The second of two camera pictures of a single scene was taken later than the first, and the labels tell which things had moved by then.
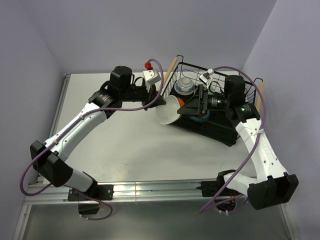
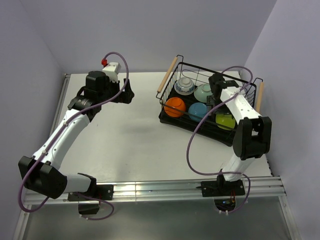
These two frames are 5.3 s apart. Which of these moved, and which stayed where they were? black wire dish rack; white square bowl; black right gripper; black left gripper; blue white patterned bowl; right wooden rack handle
Moved: black right gripper; white square bowl; black left gripper
Stayed: right wooden rack handle; blue white patterned bowl; black wire dish rack
